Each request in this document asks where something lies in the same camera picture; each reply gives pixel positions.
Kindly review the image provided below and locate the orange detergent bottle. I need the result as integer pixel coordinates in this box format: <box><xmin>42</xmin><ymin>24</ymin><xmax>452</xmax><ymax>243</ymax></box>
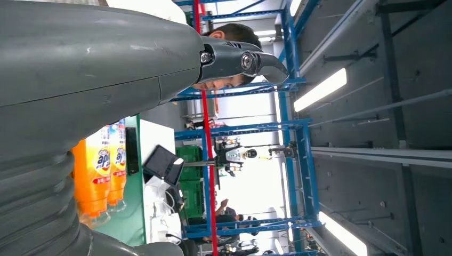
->
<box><xmin>107</xmin><ymin>119</ymin><xmax>128</xmax><ymax>213</ymax></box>
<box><xmin>72</xmin><ymin>125</ymin><xmax>112</xmax><ymax>229</ymax></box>

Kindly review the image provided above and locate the black smartphone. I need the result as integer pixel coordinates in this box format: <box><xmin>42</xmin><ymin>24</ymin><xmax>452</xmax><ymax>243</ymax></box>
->
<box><xmin>125</xmin><ymin>127</ymin><xmax>140</xmax><ymax>177</ymax></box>

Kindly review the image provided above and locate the white table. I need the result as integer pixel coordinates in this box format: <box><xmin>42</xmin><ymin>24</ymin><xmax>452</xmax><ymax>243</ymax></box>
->
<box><xmin>139</xmin><ymin>119</ymin><xmax>184</xmax><ymax>244</ymax></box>

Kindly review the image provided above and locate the black tablet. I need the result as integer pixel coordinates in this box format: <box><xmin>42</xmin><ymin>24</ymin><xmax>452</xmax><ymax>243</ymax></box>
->
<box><xmin>143</xmin><ymin>145</ymin><xmax>185</xmax><ymax>187</ymax></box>

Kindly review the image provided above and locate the green plastic crate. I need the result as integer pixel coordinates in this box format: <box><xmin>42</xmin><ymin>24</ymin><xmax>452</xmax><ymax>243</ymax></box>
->
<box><xmin>179</xmin><ymin>180</ymin><xmax>206</xmax><ymax>218</ymax></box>
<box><xmin>175</xmin><ymin>145</ymin><xmax>204</xmax><ymax>181</ymax></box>

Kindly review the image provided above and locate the red pole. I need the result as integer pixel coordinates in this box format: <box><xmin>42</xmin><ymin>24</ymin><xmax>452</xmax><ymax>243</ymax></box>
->
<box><xmin>192</xmin><ymin>0</ymin><xmax>220</xmax><ymax>256</ymax></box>

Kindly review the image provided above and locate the green table mat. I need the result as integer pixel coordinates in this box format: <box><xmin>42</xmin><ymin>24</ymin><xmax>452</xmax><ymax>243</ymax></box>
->
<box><xmin>93</xmin><ymin>115</ymin><xmax>146</xmax><ymax>247</ymax></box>

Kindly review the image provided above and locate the person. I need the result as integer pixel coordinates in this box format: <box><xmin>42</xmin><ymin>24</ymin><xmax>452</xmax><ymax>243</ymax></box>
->
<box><xmin>215</xmin><ymin>198</ymin><xmax>260</xmax><ymax>244</ymax></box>
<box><xmin>106</xmin><ymin>0</ymin><xmax>263</xmax><ymax>91</ymax></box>

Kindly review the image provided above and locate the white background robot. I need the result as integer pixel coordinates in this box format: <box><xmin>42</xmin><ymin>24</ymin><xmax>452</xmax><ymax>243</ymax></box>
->
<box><xmin>213</xmin><ymin>138</ymin><xmax>259</xmax><ymax>178</ymax></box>

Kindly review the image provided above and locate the white power strip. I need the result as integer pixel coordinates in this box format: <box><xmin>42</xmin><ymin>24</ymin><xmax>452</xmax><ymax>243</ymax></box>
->
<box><xmin>150</xmin><ymin>212</ymin><xmax>182</xmax><ymax>243</ymax></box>

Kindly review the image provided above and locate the long ceiling light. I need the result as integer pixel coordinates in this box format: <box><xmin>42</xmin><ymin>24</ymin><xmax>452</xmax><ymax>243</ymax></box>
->
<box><xmin>318</xmin><ymin>211</ymin><xmax>368</xmax><ymax>256</ymax></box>
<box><xmin>294</xmin><ymin>68</ymin><xmax>348</xmax><ymax>113</ymax></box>

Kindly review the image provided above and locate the blue steel rack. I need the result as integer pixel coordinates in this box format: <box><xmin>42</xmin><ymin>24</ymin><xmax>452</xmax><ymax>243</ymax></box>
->
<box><xmin>173</xmin><ymin>0</ymin><xmax>322</xmax><ymax>256</ymax></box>

